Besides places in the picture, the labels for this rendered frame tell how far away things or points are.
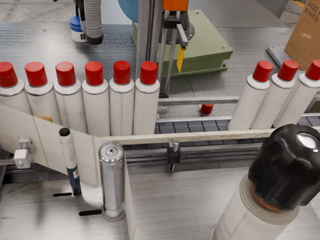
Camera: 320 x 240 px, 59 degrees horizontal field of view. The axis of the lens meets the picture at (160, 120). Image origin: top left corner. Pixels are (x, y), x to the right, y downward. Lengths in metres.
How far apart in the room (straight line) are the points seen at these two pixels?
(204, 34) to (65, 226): 0.78
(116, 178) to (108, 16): 0.94
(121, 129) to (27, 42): 0.62
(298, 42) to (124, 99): 0.77
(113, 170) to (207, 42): 0.69
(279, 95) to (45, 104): 0.49
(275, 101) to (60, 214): 0.51
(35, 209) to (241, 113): 0.48
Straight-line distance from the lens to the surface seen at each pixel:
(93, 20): 0.60
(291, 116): 0.77
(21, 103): 0.60
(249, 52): 1.19
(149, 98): 0.58
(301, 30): 1.17
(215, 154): 0.72
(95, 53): 1.06
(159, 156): 0.68
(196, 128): 0.73
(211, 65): 1.01
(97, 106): 0.58
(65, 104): 0.58
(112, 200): 0.51
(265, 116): 0.73
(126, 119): 0.62
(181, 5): 0.58
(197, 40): 1.03
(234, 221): 0.46
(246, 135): 0.72
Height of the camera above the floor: 1.40
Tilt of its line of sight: 45 degrees down
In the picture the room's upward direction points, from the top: 8 degrees clockwise
